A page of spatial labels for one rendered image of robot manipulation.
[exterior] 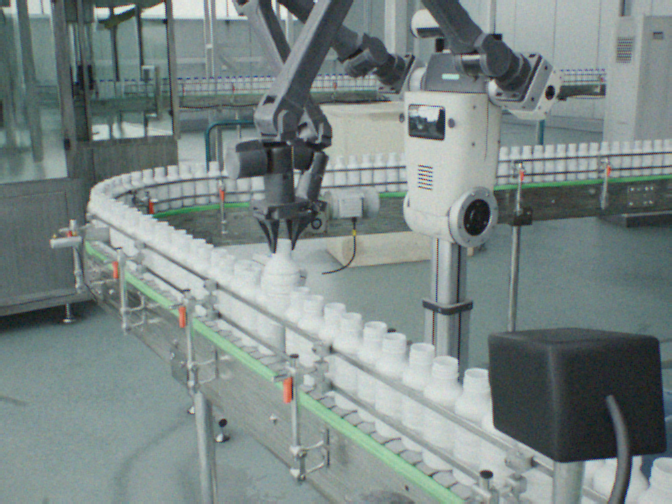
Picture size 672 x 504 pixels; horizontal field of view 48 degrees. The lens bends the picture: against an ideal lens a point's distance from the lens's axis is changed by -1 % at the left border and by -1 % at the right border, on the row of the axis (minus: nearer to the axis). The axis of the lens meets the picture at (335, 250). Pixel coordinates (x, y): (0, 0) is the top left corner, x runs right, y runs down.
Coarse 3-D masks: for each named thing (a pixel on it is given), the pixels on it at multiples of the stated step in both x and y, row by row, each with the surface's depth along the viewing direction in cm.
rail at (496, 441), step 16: (112, 224) 224; (128, 256) 216; (160, 256) 193; (192, 272) 177; (176, 288) 187; (224, 288) 163; (256, 304) 152; (224, 320) 165; (272, 320) 146; (256, 336) 153; (304, 336) 136; (336, 352) 128; (368, 368) 121; (400, 384) 114; (352, 400) 126; (416, 400) 111; (384, 416) 119; (448, 416) 106; (400, 432) 116; (480, 432) 100; (432, 448) 110; (512, 448) 96; (448, 464) 107; (544, 464) 92; (592, 496) 86
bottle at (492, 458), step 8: (488, 416) 101; (488, 424) 100; (496, 432) 99; (512, 440) 99; (488, 448) 100; (496, 448) 99; (480, 456) 103; (488, 456) 100; (496, 456) 100; (504, 456) 99; (480, 464) 103; (488, 464) 101; (496, 464) 100; (504, 464) 100; (496, 472) 100; (504, 472) 100; (512, 472) 100; (496, 480) 101; (504, 480) 100
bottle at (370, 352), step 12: (372, 324) 126; (384, 324) 125; (372, 336) 123; (360, 348) 125; (372, 348) 123; (360, 360) 124; (372, 360) 123; (360, 372) 125; (360, 384) 126; (372, 384) 124; (360, 396) 126; (372, 396) 124; (360, 408) 126; (372, 420) 126
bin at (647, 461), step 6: (666, 390) 148; (666, 396) 148; (666, 402) 149; (666, 408) 149; (666, 414) 149; (666, 420) 136; (666, 426) 137; (666, 432) 138; (666, 450) 139; (642, 456) 135; (648, 456) 136; (654, 456) 137; (660, 456) 138; (666, 456) 139; (642, 462) 135; (648, 462) 136; (642, 468) 136; (648, 468) 137; (648, 474) 137
